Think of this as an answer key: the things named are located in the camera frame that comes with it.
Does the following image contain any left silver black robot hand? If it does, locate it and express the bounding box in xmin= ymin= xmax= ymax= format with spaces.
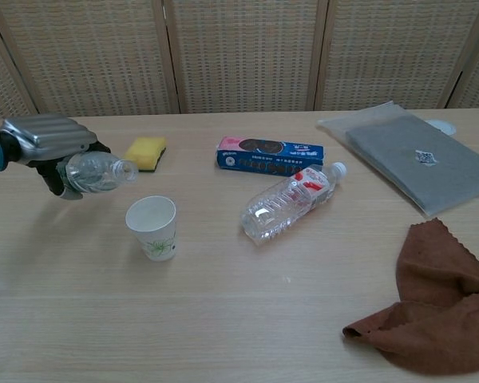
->
xmin=0 ymin=113 xmax=113 ymax=200

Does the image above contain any bottle with green label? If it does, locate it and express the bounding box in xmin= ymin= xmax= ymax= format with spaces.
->
xmin=61 ymin=151 xmax=140 ymax=195

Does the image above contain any white paper cup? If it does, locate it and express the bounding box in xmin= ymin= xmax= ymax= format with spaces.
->
xmin=125 ymin=195 xmax=178 ymax=263

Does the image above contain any capped bottle with red label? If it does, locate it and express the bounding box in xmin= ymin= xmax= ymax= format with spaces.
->
xmin=239 ymin=161 xmax=349 ymax=247

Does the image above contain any yellow sponge with green pad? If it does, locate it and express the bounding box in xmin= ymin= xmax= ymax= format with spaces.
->
xmin=123 ymin=136 xmax=168 ymax=174

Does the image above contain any blue pink cookie box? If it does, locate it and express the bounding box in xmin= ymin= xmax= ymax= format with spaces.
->
xmin=216 ymin=136 xmax=325 ymax=177

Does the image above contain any grey item in plastic bag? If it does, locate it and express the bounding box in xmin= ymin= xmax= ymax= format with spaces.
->
xmin=315 ymin=100 xmax=479 ymax=219

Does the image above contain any folded grey cloth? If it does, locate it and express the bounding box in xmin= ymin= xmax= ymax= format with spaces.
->
xmin=345 ymin=116 xmax=479 ymax=215

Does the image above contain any white QR code sticker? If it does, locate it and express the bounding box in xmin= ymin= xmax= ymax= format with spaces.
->
xmin=414 ymin=149 xmax=439 ymax=165

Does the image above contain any white round lid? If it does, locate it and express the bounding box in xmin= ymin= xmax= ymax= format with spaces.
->
xmin=425 ymin=118 xmax=457 ymax=136

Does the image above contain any brown microfiber cloth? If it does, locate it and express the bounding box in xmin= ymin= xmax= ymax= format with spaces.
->
xmin=342 ymin=217 xmax=479 ymax=378

